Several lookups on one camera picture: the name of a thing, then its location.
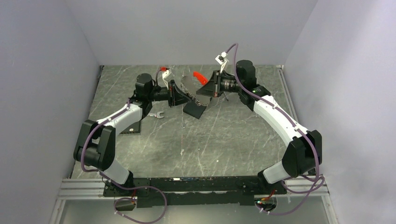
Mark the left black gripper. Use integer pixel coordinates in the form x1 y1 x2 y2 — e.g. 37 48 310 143
148 80 192 108

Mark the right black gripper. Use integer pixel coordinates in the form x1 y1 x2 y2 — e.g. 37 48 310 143
197 70 243 98

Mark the red and white keychain tag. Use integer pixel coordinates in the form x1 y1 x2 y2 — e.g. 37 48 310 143
181 75 211 106

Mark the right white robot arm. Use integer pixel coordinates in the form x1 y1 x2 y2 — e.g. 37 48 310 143
196 60 322 194

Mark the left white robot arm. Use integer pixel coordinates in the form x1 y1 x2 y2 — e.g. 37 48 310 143
73 73 191 196

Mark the black rectangular block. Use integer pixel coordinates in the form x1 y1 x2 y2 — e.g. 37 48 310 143
183 101 207 119

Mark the silver open-end wrench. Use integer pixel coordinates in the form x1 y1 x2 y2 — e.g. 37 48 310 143
147 112 165 119

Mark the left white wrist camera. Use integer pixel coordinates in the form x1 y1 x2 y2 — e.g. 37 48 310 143
160 67 171 89

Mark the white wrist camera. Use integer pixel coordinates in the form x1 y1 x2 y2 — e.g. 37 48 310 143
160 67 171 89
215 51 229 73

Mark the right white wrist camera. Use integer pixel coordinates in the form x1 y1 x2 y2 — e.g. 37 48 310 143
215 51 229 73

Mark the black network switch box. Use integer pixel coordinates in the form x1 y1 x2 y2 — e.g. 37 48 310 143
120 120 141 134

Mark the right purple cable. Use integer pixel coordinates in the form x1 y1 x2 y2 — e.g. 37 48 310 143
225 43 325 216

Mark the purple cable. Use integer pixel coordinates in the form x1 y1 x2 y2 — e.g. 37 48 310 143
225 43 325 216
80 68 168 224

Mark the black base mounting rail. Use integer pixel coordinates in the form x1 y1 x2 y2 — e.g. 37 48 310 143
103 175 286 208

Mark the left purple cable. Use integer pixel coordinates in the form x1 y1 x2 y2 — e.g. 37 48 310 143
80 68 168 224

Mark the aluminium frame rail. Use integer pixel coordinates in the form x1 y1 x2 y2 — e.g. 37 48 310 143
58 178 330 200

